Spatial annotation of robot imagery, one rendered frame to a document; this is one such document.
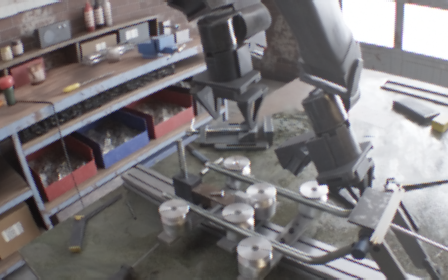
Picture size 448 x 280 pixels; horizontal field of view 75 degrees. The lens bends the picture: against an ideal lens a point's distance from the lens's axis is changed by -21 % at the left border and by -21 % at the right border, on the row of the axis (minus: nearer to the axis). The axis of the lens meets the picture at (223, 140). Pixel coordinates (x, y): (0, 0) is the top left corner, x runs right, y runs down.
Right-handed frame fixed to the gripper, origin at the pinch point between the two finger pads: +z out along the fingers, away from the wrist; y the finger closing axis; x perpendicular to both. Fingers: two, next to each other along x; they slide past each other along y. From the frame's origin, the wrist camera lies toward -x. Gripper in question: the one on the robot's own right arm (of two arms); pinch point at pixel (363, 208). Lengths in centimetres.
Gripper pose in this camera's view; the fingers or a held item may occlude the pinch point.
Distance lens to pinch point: 57.2
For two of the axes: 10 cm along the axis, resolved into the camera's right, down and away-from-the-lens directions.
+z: 4.5, 8.9, 1.2
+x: 6.4, -2.2, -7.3
